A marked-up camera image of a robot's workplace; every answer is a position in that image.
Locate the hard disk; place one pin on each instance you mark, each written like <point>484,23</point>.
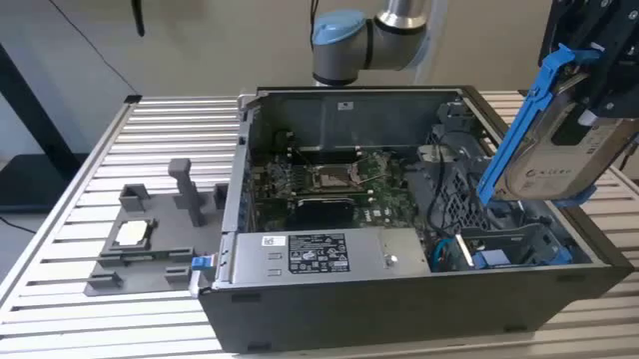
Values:
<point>549,168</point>

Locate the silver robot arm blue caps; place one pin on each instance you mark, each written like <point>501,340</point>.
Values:
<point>345,48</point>

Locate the blue disk carrier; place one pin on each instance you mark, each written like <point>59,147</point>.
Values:
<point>492,259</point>

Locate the gray metal drive cage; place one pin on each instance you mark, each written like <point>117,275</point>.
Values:
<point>465,202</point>

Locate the green motherboard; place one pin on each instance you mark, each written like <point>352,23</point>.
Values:
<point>390,202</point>

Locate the CPU socket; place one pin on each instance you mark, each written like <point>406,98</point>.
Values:
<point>330,175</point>

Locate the black plastic shroud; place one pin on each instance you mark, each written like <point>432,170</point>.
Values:
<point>322,213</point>

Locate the silver power supply unit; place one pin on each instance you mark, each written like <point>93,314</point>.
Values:
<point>370,254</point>

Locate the black open PC case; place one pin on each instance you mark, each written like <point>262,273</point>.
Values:
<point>350,318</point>

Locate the black table corner clip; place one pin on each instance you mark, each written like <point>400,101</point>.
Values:
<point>133,99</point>

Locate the blue case latch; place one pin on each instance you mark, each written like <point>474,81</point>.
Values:
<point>201,263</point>

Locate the gray parts rack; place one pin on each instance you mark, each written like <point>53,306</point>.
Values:
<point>165,224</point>

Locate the silver CPU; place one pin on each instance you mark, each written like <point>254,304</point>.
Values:
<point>131,232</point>

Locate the black desk stand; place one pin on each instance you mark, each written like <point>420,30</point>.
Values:
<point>35,179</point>

